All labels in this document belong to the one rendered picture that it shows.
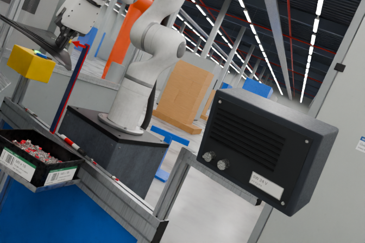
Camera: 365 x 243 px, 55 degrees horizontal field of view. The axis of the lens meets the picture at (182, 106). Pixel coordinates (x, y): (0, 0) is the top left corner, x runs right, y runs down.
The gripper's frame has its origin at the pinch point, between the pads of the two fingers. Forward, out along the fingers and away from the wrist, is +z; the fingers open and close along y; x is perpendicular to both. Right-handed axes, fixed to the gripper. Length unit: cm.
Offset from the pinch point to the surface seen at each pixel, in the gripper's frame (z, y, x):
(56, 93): 53, -60, -62
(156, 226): 17, -13, 57
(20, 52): 21.5, -9.1, -30.4
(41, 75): 23.4, -14.8, -20.3
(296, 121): -27, -8, 67
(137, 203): 18, -12, 49
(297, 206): -14, -13, 78
